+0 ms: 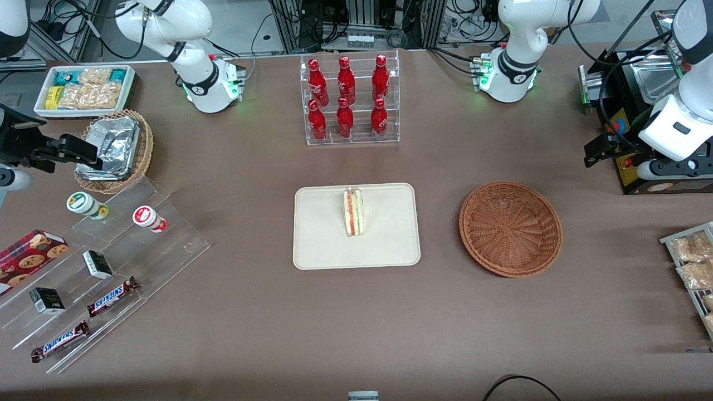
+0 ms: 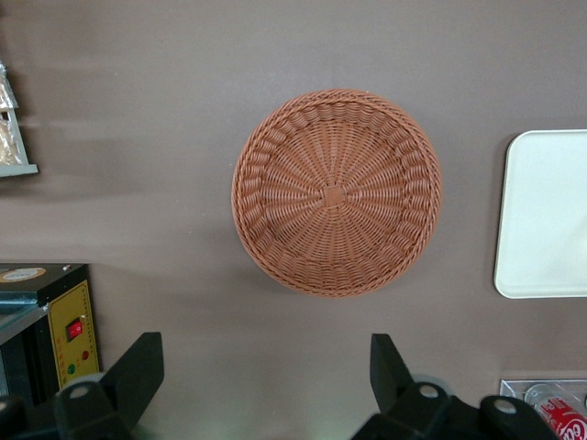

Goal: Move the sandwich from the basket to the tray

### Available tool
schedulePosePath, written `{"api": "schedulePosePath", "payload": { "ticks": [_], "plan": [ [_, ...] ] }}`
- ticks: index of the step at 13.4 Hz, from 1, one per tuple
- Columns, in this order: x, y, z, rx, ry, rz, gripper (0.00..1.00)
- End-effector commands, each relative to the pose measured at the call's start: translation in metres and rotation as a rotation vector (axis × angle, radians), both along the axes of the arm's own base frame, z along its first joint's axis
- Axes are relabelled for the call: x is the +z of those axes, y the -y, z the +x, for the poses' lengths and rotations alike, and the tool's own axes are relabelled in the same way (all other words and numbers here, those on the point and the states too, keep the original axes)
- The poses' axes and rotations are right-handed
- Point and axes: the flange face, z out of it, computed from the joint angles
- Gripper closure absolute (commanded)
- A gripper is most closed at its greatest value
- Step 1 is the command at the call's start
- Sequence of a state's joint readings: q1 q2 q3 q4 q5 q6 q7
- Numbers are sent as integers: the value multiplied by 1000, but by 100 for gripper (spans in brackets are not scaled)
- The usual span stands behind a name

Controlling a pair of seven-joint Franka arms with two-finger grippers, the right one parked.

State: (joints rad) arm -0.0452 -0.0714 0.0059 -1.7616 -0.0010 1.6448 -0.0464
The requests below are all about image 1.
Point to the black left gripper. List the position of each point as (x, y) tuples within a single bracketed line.
[(619, 140)]

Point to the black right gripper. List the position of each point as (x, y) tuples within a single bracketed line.
[(15, 139)]

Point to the triangular sandwich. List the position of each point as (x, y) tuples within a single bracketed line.
[(353, 214)]

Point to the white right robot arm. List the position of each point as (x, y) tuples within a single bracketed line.
[(195, 22)]

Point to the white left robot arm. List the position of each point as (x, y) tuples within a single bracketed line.
[(521, 33)]

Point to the wicker basket with foil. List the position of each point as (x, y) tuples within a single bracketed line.
[(146, 150)]

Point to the empty brown wicker basket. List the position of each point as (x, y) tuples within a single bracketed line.
[(509, 228)]

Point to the cream plastic tray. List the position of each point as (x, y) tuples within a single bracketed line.
[(323, 239)]

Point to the black food warmer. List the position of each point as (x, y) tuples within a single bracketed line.
[(629, 178)]

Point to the white rectangular snack bin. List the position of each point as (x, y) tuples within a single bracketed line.
[(42, 108)]

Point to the green lid yogurt cup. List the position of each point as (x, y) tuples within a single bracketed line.
[(81, 202)]

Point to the yellow snack packet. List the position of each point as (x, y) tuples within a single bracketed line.
[(53, 97)]

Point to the aluminium foil container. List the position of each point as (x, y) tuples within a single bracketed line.
[(114, 142)]

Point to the large clear cracker bag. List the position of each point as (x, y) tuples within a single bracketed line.
[(89, 96)]

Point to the teal snack packet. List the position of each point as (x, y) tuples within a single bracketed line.
[(66, 78), (118, 75)]

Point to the stainless steel pan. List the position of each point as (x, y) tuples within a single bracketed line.
[(657, 83)]

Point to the small clear cracker bag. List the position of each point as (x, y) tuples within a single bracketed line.
[(94, 75)]

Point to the red lid yogurt cup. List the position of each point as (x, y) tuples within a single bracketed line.
[(146, 216)]

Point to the red cookie box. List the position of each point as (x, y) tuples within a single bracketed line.
[(28, 259)]

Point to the small black box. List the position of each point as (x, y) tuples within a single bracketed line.
[(47, 301), (97, 264)]

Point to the clear bag of pastries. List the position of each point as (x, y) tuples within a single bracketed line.
[(709, 323), (690, 248), (708, 302), (696, 275)]

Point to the clear acrylic stepped shelf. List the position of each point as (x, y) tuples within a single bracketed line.
[(167, 250)]

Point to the Snickers chocolate bar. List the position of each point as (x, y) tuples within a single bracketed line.
[(111, 297), (60, 341)]

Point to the red cola bottle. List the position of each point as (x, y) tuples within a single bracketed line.
[(379, 120), (380, 78), (317, 83), (346, 81), (317, 123), (345, 120)]

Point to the clear acrylic bottle rack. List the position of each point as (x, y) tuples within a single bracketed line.
[(359, 120)]

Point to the white power strip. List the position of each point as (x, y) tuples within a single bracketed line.
[(359, 40)]

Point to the small grey device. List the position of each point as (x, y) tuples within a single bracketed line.
[(363, 396)]

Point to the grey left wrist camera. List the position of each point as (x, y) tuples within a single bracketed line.
[(644, 171)]

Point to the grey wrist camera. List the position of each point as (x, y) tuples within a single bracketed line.
[(644, 171), (14, 186)]

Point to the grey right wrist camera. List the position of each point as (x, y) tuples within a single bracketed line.
[(14, 186)]

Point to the aluminium profile frame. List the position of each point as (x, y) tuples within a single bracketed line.
[(289, 25)]

